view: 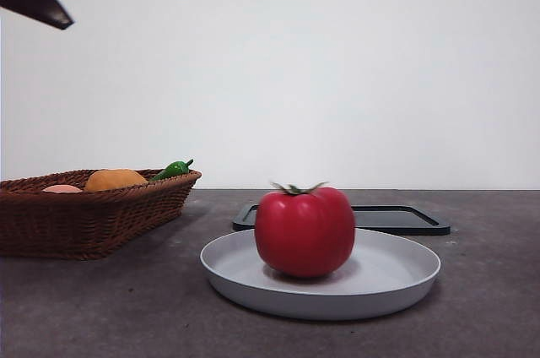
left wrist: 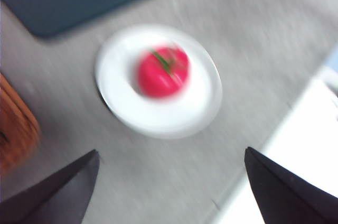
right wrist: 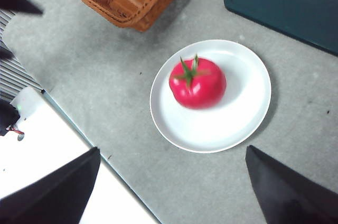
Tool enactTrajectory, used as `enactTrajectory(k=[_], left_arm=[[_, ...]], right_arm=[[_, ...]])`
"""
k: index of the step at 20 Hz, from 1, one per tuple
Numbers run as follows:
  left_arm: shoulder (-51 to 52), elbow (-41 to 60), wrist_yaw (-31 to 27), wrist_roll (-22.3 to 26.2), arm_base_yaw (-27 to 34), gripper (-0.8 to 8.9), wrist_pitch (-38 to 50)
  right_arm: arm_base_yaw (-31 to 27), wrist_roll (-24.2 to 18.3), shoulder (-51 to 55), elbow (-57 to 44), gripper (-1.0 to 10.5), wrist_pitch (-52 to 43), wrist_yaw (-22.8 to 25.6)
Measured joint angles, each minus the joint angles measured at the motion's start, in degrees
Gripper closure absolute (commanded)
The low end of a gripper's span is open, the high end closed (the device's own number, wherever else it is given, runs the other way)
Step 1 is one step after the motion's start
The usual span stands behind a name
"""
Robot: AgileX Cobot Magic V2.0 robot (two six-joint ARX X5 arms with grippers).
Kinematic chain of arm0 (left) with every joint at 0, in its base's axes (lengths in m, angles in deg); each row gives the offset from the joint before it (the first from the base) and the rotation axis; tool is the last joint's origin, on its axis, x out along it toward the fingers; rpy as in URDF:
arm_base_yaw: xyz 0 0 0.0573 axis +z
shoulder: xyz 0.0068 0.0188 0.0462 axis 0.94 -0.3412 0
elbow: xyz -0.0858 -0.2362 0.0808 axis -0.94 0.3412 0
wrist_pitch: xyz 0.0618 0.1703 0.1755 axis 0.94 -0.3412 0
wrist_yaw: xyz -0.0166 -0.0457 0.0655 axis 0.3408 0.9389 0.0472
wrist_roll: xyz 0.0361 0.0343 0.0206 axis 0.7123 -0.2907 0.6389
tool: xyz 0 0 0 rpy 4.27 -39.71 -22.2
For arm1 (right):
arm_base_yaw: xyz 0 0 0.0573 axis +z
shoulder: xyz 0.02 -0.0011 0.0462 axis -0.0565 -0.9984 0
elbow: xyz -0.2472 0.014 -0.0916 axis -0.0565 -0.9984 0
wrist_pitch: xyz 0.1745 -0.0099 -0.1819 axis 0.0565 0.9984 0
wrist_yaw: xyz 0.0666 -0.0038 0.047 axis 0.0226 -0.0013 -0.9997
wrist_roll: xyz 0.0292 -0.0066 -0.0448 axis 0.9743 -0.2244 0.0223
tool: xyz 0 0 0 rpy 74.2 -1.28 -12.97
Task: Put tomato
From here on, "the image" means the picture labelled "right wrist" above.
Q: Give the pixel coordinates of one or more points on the grey ribbed panel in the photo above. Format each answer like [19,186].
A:
[16,76]

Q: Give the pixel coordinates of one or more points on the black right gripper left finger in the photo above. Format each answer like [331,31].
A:
[52,195]

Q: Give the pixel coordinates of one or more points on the red tomato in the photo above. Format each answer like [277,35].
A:
[203,89]

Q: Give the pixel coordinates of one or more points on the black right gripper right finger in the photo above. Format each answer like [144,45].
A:
[295,195]

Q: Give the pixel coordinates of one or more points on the white round plate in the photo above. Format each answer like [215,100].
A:
[211,129]

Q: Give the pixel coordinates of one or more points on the black rectangular tray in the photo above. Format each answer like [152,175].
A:
[290,4]

